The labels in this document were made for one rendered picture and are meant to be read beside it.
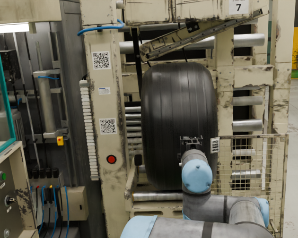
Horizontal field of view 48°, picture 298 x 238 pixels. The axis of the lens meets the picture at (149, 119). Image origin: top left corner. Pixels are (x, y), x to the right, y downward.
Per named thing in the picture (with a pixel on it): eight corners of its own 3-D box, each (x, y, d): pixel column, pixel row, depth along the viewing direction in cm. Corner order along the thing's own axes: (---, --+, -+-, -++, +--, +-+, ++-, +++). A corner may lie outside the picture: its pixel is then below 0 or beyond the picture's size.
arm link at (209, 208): (223, 236, 85) (223, 196, 83) (179, 232, 88) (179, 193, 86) (224, 222, 92) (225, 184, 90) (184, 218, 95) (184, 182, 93)
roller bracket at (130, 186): (125, 213, 146) (123, 193, 143) (134, 173, 184) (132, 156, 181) (133, 212, 146) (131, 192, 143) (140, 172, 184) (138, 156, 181)
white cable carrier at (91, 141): (91, 180, 156) (79, 80, 143) (93, 175, 161) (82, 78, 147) (100, 180, 156) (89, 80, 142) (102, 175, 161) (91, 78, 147)
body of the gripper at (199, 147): (202, 134, 108) (206, 143, 96) (203, 159, 110) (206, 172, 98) (178, 135, 109) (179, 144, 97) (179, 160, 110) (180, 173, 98)
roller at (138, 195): (132, 202, 151) (130, 199, 147) (132, 193, 153) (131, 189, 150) (209, 200, 148) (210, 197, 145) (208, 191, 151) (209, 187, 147)
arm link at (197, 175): (182, 197, 83) (181, 165, 82) (180, 181, 94) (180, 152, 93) (214, 197, 83) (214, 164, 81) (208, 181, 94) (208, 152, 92)
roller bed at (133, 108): (114, 157, 194) (109, 108, 185) (117, 148, 208) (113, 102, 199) (147, 156, 192) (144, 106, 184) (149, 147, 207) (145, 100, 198)
